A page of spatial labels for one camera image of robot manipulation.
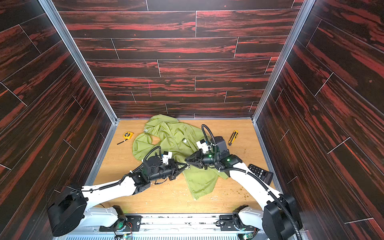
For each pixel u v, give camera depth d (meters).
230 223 0.72
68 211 0.41
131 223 0.73
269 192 0.43
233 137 1.07
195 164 0.68
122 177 0.57
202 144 0.74
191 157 0.72
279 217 0.39
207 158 0.68
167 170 0.68
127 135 1.08
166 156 0.75
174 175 0.69
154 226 0.75
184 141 1.04
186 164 0.75
